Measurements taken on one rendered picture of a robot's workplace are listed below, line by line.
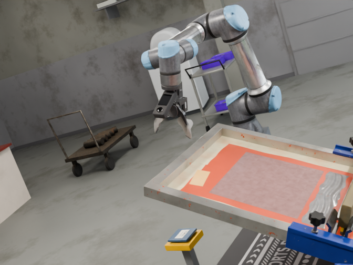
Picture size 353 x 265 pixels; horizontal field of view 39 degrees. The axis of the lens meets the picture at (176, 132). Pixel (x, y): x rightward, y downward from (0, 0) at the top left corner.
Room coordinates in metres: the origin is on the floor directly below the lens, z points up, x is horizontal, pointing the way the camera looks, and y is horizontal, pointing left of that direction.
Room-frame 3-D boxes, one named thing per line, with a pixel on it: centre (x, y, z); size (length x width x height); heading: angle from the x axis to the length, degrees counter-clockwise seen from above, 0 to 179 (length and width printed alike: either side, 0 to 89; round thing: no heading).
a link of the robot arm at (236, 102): (2.33, -0.34, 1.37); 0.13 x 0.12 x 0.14; 52
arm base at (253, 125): (2.33, -0.33, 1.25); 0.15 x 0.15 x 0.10
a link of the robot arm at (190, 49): (1.86, -0.11, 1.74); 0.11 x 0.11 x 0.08; 52
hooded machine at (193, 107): (9.11, -0.34, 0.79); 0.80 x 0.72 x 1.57; 70
